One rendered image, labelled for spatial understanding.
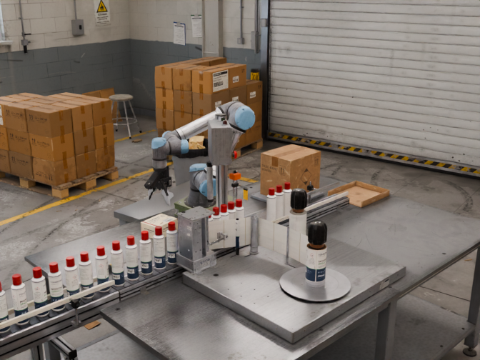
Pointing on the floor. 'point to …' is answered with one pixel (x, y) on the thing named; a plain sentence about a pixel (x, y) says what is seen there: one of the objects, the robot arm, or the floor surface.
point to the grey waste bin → (183, 166)
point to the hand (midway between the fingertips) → (158, 203)
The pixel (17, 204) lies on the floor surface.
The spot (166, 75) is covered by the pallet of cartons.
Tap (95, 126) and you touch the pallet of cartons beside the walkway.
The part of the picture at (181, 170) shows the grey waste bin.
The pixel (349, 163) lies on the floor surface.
